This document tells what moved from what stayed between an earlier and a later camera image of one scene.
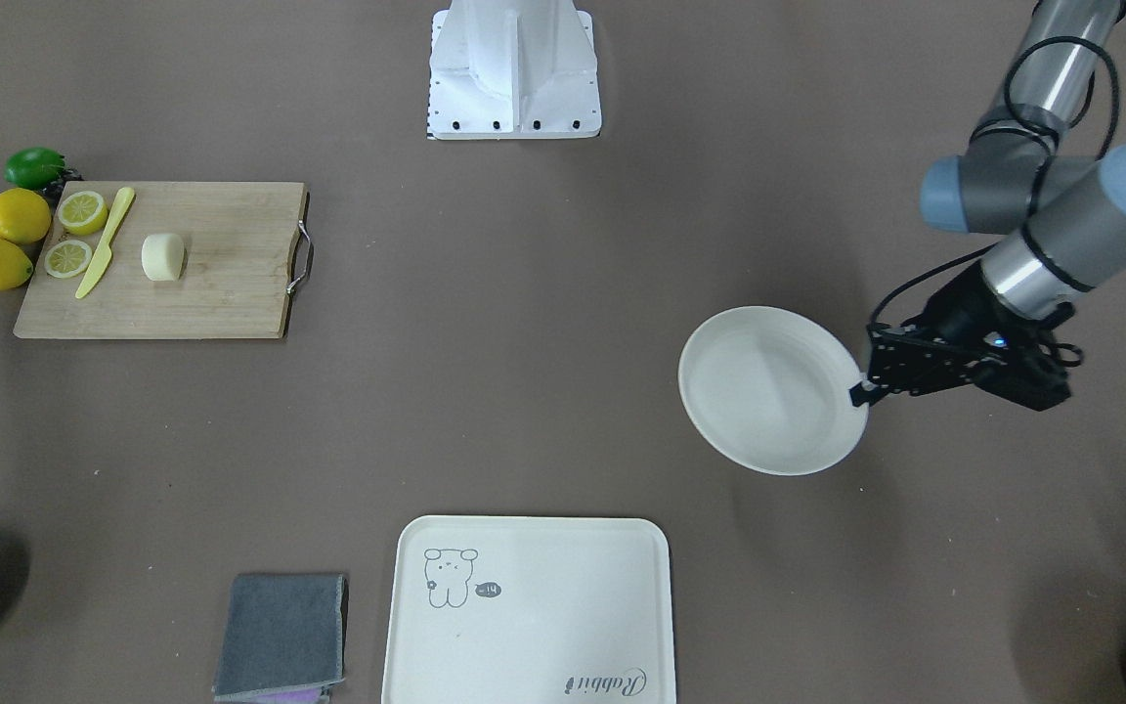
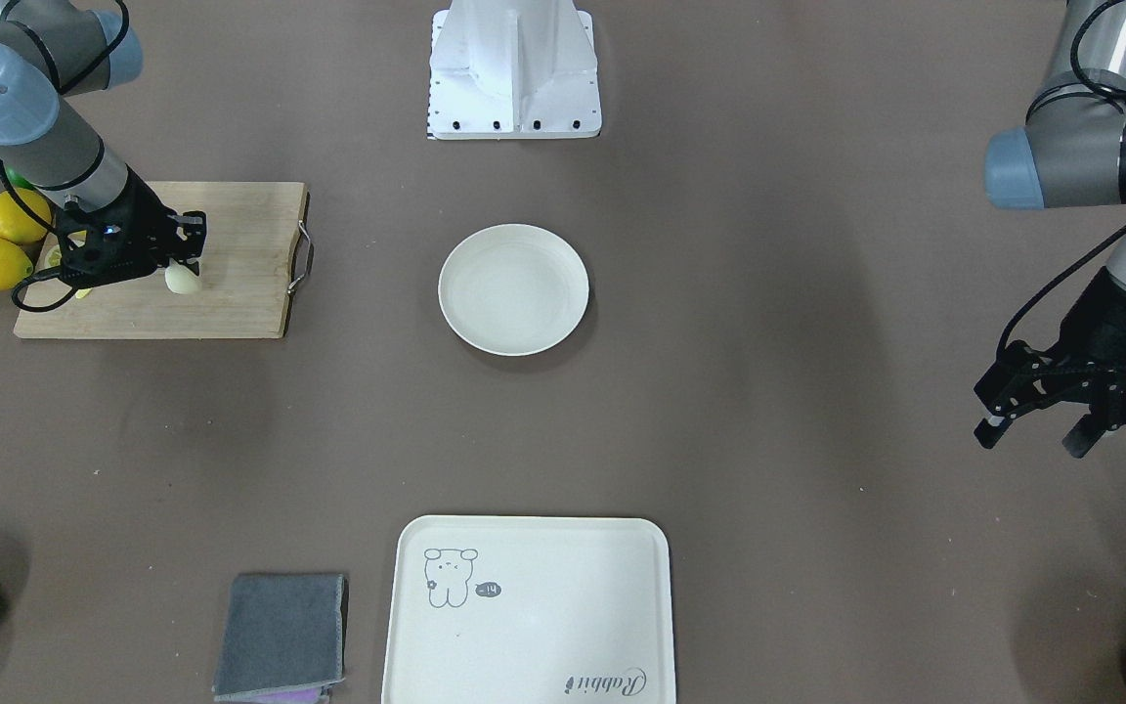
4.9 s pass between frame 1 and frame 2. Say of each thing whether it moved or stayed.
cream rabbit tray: stayed
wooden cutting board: stayed
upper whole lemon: stayed
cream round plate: moved
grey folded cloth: stayed
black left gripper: moved
